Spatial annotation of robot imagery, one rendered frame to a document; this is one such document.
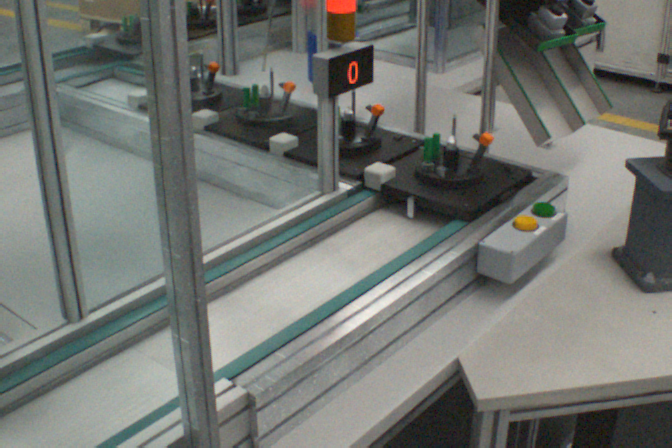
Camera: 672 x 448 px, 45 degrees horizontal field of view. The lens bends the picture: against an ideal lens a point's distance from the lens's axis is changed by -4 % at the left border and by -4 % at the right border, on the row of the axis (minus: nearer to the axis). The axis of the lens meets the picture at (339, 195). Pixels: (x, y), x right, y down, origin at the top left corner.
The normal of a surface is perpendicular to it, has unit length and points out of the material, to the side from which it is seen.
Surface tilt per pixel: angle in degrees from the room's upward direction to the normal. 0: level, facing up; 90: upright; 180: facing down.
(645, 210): 90
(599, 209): 0
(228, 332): 0
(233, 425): 90
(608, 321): 0
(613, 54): 90
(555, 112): 45
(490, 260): 90
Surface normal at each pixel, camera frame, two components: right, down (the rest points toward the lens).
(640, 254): -0.99, 0.06
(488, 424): 0.14, 0.42
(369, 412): 0.00, -0.90
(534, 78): 0.46, -0.41
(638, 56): -0.60, 0.34
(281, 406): 0.77, 0.27
